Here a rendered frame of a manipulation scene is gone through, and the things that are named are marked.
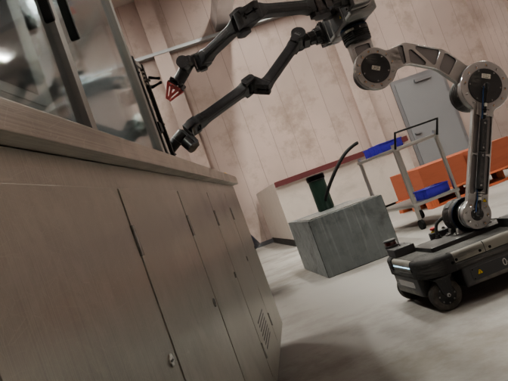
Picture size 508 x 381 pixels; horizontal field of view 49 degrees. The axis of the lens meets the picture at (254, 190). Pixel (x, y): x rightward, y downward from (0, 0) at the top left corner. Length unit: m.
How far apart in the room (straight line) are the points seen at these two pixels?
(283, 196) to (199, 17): 4.71
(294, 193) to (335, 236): 3.71
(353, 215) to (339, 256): 0.35
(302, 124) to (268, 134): 0.71
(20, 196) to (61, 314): 0.13
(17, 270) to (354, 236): 4.05
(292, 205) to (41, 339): 7.61
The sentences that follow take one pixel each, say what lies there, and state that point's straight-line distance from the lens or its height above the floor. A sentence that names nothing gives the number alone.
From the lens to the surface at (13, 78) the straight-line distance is 0.91.
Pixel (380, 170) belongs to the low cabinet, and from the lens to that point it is 8.48.
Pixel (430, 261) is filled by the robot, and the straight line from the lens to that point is 2.56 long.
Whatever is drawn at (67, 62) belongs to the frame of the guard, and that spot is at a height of 1.09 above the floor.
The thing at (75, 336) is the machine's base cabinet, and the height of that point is 0.64.
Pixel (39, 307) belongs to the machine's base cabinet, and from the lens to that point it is 0.61.
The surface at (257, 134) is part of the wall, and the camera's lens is 10.95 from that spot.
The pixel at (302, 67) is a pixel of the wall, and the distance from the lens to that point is 11.38.
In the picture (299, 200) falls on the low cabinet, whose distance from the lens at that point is 8.16.
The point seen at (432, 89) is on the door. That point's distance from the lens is 11.97.
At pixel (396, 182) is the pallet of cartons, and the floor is 0.41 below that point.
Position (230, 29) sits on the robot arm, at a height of 1.45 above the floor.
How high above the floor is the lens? 0.70
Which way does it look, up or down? 2 degrees up
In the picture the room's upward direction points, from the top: 20 degrees counter-clockwise
